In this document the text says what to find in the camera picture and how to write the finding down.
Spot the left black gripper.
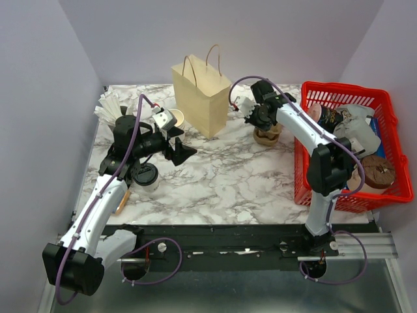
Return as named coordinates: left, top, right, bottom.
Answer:
left=133, top=125, right=197, bottom=166

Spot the brown cardboard cup carrier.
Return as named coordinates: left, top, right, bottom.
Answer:
left=253, top=124, right=282, bottom=147

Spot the black coffee cup lid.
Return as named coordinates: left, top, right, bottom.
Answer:
left=133, top=163, right=159, bottom=186

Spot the white paper cup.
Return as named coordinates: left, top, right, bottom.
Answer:
left=138, top=177, right=159, bottom=193

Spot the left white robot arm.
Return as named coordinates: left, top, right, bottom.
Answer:
left=42, top=110, right=197, bottom=297

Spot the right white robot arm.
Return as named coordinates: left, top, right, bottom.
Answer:
left=241, top=78, right=359, bottom=256

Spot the stack of white paper cups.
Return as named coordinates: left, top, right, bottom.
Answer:
left=170, top=109, right=185, bottom=130

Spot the brown paper bag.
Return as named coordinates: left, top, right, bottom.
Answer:
left=171, top=44, right=231, bottom=139

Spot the grey straw holder cup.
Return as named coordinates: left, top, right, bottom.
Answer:
left=120, top=106, right=134, bottom=115

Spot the dark printed cup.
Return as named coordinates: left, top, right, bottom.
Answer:
left=307, top=103, right=343, bottom=133

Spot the white wrapped straws bundle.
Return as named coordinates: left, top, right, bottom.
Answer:
left=94, top=91, right=123, bottom=127

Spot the grey plastic bag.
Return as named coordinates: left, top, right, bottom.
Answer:
left=333, top=104, right=381, bottom=159

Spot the blue orange packet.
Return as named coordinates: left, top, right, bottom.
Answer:
left=113, top=190, right=131, bottom=215

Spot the blue box in basket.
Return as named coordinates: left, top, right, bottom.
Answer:
left=369, top=117, right=386, bottom=158

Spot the red plastic basket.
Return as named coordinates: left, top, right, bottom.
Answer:
left=300, top=81, right=414, bottom=213

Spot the brown lidded tub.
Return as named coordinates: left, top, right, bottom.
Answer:
left=360, top=155, right=396, bottom=195

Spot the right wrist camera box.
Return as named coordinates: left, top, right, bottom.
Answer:
left=235, top=96, right=256, bottom=119

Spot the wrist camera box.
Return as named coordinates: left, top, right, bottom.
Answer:
left=152, top=110, right=177, bottom=131
left=235, top=96, right=256, bottom=119

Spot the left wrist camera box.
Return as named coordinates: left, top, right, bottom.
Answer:
left=152, top=110, right=177, bottom=131

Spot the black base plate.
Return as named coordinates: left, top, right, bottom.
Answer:
left=102, top=222, right=379, bottom=275

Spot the aluminium rail frame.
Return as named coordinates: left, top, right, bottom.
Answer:
left=39, top=224, right=398, bottom=312

